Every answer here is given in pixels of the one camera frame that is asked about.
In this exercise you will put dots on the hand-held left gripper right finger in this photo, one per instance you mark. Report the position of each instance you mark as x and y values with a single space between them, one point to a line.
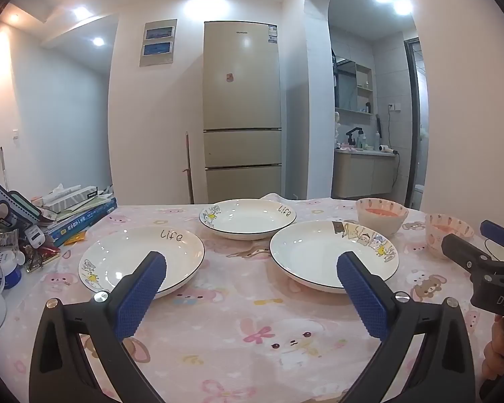
365 298

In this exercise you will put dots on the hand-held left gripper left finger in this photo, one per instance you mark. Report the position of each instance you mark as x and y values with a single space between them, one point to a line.
138 298

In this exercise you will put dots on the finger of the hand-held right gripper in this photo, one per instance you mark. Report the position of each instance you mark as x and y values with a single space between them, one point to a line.
497 231
462 249

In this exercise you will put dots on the pink rabbit strawberry bowl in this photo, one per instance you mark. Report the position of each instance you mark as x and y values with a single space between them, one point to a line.
434 239
380 222

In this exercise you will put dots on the white cartoon print plate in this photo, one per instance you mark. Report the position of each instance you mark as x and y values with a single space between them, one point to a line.
122 256
306 252
248 218

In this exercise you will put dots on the person's right hand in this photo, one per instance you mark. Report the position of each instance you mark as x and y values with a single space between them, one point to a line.
493 357

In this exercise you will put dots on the yellow packet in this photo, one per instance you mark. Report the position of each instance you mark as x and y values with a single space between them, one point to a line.
74 238

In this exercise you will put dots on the pink printed tablecloth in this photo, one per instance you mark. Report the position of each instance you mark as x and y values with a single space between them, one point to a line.
235 323

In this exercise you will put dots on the small white device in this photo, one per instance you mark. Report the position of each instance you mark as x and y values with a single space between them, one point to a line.
35 237

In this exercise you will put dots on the tissue box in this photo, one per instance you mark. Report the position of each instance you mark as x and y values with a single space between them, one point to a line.
67 199

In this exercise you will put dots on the beige vanity cabinet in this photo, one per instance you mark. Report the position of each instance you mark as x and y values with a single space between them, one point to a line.
361 174

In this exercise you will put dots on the white hair dryer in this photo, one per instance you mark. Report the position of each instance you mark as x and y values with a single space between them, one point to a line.
384 148

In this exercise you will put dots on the small blue white jar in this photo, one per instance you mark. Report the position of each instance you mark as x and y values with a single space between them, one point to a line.
10 277

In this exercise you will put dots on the wooden stick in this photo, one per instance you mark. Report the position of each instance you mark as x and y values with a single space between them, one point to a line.
188 163

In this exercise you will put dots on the black faucet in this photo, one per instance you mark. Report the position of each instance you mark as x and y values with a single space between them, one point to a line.
352 136

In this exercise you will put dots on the blue white patterned pouch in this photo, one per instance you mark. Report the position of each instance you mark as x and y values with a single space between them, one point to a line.
4 205

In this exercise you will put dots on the white ornament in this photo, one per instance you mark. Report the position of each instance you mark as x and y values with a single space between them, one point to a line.
337 128

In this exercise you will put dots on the bathroom mirror cabinet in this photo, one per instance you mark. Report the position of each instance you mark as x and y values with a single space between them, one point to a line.
344 84

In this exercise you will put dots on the beige refrigerator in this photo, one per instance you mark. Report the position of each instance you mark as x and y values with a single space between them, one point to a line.
241 100

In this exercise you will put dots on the grey electrical panel box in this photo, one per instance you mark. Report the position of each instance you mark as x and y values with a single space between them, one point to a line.
157 44

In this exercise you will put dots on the dark door frame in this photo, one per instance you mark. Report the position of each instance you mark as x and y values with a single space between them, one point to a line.
410 134

